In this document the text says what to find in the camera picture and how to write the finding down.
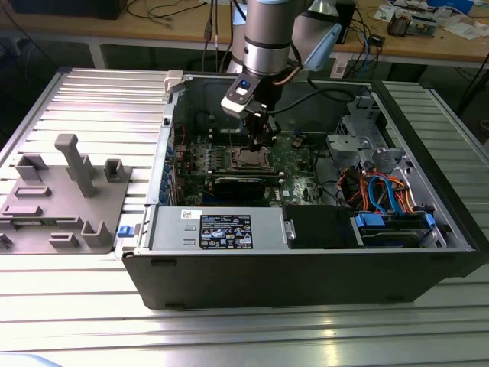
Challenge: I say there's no black open pc case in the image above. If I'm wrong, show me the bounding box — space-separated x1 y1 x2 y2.
121 70 489 310

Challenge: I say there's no silver power supply unit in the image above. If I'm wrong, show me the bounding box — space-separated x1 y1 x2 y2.
146 205 288 252

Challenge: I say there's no wooden desk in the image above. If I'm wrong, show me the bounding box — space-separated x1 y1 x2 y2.
0 0 489 70

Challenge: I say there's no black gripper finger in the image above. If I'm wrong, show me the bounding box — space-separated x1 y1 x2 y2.
257 114 279 151
247 112 261 151

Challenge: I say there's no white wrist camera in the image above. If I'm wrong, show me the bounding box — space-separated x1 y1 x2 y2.
220 75 256 115

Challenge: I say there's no blue flat data wire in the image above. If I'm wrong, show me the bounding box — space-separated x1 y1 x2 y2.
367 171 400 217

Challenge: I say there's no black upright box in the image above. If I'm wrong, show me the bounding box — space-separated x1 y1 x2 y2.
338 0 359 45

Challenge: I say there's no white paper sheet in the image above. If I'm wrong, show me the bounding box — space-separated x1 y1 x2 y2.
449 21 484 40

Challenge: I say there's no grey plastic parts rack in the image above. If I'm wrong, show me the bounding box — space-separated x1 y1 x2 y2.
0 132 134 256

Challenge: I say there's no pale blue teach pendant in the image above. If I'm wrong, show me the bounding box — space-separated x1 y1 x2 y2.
303 22 342 72

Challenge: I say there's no white printed leaflet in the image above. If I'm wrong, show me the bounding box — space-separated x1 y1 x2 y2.
372 3 398 22

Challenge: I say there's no metal socket cover frame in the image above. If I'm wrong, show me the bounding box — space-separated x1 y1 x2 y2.
228 146 270 169

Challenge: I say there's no pale grey case latch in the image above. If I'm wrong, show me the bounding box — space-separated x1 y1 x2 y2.
163 70 186 95

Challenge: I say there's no silver metal bracket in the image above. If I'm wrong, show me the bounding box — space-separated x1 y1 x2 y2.
325 132 374 164

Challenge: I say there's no blue cardboard box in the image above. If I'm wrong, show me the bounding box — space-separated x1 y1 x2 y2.
426 0 475 13

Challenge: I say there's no grey metal device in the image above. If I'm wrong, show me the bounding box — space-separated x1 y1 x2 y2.
410 14 439 38

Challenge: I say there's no black graphics card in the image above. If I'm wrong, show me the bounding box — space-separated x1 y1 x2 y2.
209 170 283 203

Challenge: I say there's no green motherboard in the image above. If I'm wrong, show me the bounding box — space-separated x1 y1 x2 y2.
173 129 325 206

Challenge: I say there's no hard disk in blue carrier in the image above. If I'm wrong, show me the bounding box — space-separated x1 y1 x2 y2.
350 211 437 250

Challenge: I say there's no black equipment case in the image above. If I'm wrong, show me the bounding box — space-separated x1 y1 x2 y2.
7 0 123 21

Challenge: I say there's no black drive bay cover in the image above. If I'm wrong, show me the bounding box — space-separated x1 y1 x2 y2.
284 204 355 250

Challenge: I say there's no pale blue object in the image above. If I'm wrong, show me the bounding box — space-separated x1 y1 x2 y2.
0 353 64 367

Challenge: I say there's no orange wire bundle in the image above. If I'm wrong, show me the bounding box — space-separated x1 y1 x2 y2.
339 167 416 215

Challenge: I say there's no black camera cable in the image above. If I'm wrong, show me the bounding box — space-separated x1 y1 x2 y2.
263 88 355 115

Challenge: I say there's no finned cpu cooler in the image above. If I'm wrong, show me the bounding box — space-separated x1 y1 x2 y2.
387 10 413 38

